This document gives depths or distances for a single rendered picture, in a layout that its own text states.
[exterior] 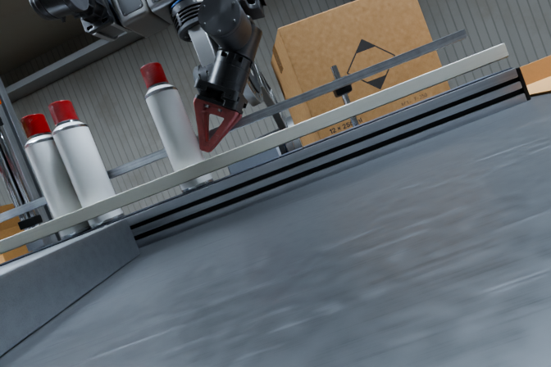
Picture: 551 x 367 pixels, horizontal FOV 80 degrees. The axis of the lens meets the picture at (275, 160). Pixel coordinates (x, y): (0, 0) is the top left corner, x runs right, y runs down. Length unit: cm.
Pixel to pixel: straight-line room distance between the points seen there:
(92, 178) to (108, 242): 18
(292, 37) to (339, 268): 60
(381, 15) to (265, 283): 67
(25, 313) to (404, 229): 27
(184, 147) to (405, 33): 51
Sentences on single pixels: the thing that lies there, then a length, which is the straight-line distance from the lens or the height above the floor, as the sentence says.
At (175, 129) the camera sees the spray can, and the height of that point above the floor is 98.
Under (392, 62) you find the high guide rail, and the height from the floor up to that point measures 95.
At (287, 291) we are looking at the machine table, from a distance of 16.
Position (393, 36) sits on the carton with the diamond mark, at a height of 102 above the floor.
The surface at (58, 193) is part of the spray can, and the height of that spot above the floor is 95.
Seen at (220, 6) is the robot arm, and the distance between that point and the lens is 47.
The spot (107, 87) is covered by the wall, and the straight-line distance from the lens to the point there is 385.
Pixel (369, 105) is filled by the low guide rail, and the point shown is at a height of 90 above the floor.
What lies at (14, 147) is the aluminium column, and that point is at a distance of 86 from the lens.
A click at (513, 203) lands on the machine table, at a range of 19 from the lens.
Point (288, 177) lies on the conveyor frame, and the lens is 47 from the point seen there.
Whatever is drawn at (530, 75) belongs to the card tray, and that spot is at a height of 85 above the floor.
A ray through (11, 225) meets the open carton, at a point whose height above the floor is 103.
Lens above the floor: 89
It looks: 2 degrees down
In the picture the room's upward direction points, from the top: 21 degrees counter-clockwise
